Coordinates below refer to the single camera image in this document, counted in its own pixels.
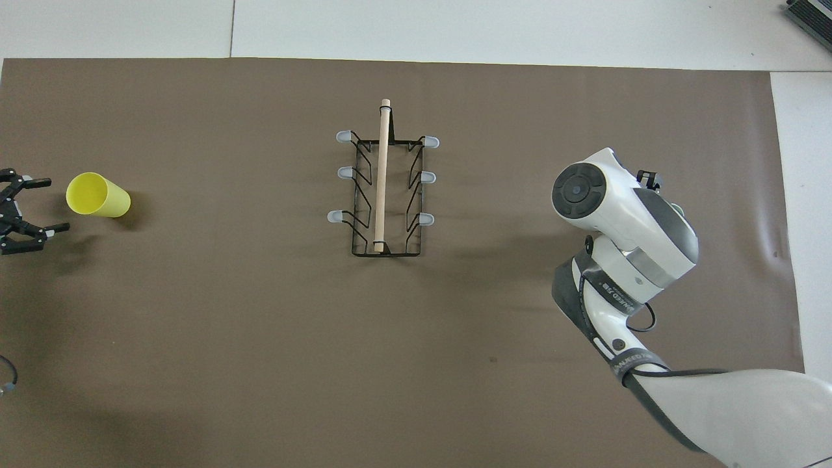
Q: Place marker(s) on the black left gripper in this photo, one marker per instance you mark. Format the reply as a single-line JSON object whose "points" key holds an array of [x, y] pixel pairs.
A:
{"points": [[6, 209]]}

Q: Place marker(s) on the yellow cup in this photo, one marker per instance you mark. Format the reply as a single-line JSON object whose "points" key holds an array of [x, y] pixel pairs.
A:
{"points": [[97, 195]]}

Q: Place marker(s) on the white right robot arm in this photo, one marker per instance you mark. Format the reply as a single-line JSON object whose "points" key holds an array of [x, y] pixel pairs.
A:
{"points": [[617, 208]]}

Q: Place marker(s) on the grey ribbed device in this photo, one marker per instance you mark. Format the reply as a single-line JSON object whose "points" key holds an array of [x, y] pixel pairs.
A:
{"points": [[812, 14]]}

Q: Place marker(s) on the brown paper mat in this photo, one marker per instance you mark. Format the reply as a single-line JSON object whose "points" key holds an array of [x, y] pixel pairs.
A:
{"points": [[260, 357]]}

